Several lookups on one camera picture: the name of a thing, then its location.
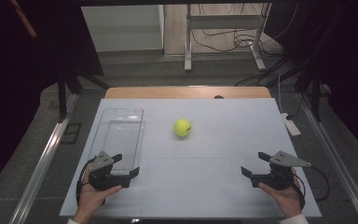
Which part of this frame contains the bundle of black floor cables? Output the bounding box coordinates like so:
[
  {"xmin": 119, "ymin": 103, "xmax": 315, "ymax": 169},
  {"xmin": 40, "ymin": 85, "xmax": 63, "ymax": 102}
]
[{"xmin": 190, "ymin": 27, "xmax": 282, "ymax": 58}]

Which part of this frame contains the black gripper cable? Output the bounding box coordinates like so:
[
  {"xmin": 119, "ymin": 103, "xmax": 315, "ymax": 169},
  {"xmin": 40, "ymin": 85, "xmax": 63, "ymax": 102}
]
[
  {"xmin": 292, "ymin": 165, "xmax": 331, "ymax": 210},
  {"xmin": 76, "ymin": 156, "xmax": 98, "ymax": 206}
]

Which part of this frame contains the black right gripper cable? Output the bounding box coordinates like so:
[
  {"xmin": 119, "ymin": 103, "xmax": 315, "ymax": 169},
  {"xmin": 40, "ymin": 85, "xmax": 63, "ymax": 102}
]
[{"xmin": 292, "ymin": 165, "xmax": 331, "ymax": 210}]

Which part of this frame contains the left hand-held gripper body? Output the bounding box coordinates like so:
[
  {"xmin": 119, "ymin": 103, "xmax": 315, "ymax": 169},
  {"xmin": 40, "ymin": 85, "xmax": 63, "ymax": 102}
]
[{"xmin": 88, "ymin": 150, "xmax": 131, "ymax": 191}]

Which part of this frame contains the grey metal desk frame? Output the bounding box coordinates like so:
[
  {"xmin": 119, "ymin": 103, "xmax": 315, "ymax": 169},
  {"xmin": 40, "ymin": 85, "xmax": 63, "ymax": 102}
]
[{"xmin": 184, "ymin": 3, "xmax": 272, "ymax": 73}]

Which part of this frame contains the white cabinet panel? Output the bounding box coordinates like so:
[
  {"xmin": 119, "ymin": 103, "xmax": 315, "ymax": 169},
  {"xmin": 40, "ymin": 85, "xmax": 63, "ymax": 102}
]
[{"xmin": 80, "ymin": 4, "xmax": 165, "ymax": 53}]

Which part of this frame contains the person's left hand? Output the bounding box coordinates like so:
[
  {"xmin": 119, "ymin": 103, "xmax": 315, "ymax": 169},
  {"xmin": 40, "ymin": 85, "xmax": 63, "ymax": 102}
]
[{"xmin": 74, "ymin": 166, "xmax": 123, "ymax": 220}]

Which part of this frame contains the white board sheet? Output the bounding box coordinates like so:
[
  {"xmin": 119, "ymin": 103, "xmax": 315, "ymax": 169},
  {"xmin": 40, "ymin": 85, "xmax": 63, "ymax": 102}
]
[{"xmin": 59, "ymin": 98, "xmax": 323, "ymax": 218}]

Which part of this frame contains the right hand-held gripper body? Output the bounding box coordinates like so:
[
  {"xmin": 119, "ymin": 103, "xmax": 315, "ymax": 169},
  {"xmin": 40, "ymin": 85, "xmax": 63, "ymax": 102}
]
[{"xmin": 251, "ymin": 150, "xmax": 312, "ymax": 191}]

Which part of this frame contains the white power strip cable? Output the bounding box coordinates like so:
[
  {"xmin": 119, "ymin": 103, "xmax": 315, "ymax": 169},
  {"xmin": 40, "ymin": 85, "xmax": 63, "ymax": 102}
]
[{"xmin": 277, "ymin": 73, "xmax": 286, "ymax": 115}]

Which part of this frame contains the white power strip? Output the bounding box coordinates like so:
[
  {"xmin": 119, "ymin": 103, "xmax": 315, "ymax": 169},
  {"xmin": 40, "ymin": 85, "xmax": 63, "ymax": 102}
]
[{"xmin": 281, "ymin": 112, "xmax": 302, "ymax": 137}]

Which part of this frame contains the yellow tennis ball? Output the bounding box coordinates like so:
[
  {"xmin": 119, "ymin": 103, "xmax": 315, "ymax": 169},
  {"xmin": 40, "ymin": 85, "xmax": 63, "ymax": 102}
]
[{"xmin": 173, "ymin": 118, "xmax": 193, "ymax": 138}]

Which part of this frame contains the clear plastic tray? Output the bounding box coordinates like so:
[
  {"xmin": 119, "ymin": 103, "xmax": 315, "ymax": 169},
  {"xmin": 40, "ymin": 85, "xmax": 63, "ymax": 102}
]
[{"xmin": 88, "ymin": 107, "xmax": 145, "ymax": 175}]

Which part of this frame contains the dark curtain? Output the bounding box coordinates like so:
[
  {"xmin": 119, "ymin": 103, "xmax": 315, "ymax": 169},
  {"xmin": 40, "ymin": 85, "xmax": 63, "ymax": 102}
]
[
  {"xmin": 0, "ymin": 0, "xmax": 104, "ymax": 200},
  {"xmin": 265, "ymin": 0, "xmax": 358, "ymax": 162}
]

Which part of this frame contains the black plug cable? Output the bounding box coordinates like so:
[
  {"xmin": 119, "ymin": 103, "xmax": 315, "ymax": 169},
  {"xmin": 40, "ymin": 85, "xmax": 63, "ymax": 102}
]
[{"xmin": 285, "ymin": 92, "xmax": 304, "ymax": 121}]

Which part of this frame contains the black metal stand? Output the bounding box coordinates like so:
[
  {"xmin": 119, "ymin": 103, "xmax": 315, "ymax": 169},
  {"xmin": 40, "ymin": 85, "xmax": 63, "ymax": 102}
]
[
  {"xmin": 294, "ymin": 66, "xmax": 324, "ymax": 123},
  {"xmin": 56, "ymin": 66, "xmax": 110, "ymax": 123}
]

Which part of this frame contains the aluminium rail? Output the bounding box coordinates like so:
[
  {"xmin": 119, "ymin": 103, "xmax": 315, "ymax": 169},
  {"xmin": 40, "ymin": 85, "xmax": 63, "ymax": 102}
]
[
  {"xmin": 297, "ymin": 92, "xmax": 358, "ymax": 224},
  {"xmin": 16, "ymin": 92, "xmax": 79, "ymax": 224}
]

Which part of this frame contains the person's white right sleeve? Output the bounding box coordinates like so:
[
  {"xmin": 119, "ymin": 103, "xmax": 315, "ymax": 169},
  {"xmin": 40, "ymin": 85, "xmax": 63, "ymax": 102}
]
[{"xmin": 278, "ymin": 213, "xmax": 310, "ymax": 224}]

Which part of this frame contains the person's right hand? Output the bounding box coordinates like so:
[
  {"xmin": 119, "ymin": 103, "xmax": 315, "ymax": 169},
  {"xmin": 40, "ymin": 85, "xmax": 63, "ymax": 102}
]
[{"xmin": 257, "ymin": 167, "xmax": 306, "ymax": 218}]

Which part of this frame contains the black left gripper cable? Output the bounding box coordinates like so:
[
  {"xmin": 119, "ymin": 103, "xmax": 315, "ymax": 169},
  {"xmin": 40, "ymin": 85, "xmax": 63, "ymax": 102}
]
[{"xmin": 76, "ymin": 156, "xmax": 98, "ymax": 206}]

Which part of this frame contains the wooden table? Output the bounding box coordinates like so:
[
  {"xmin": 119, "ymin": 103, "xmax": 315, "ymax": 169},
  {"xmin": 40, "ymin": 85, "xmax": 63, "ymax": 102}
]
[{"xmin": 104, "ymin": 86, "xmax": 272, "ymax": 100}]

